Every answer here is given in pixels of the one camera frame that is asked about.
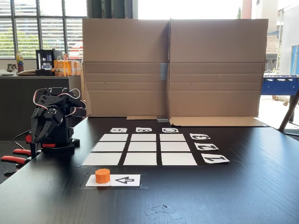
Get round orange token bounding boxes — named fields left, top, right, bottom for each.
left=95, top=168, right=111, bottom=185

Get white nine-square grid sheet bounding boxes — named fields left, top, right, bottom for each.
left=81, top=133, right=199, bottom=167

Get black red screw clamp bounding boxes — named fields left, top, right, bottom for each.
left=24, top=130, right=57, bottom=160

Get grey sideboard counter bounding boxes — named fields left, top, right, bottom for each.
left=0, top=75, right=83, bottom=140

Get orange drink cartons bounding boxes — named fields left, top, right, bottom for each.
left=53, top=59, right=82, bottom=77

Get black mini fridge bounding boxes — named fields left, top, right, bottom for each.
left=35, top=49, right=63, bottom=77

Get yellow drink bottle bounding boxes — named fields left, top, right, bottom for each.
left=15, top=51, right=24, bottom=73

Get brown cardboard box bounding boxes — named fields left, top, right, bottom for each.
left=168, top=18, right=269, bottom=127
left=82, top=18, right=171, bottom=120

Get white arrow paper sheet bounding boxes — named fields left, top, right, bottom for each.
left=85, top=174, right=141, bottom=187

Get paper sheet number 3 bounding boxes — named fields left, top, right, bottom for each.
left=189, top=133, right=211, bottom=140

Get paper sheet number 2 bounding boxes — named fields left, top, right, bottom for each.
left=194, top=142, right=220, bottom=151

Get paper sheet number 1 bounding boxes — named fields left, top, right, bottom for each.
left=201, top=153, right=230, bottom=164

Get blue foosball table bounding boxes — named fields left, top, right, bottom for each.
left=260, top=74, right=299, bottom=106

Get grey metal table leg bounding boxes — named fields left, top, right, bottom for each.
left=278, top=88, right=299, bottom=136

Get black power cable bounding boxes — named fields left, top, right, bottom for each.
left=13, top=129, right=32, bottom=150

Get red handled spring clamp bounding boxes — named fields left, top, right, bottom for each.
left=0, top=148, right=32, bottom=175

